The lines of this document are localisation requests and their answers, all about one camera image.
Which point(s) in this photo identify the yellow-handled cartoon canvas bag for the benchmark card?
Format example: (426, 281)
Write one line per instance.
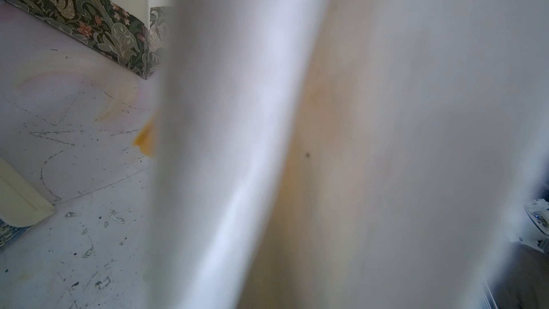
(343, 153)

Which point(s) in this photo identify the starry night canvas bag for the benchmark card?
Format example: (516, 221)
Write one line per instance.
(22, 207)

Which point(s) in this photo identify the green-handled floral canvas bag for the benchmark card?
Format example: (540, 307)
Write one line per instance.
(106, 27)

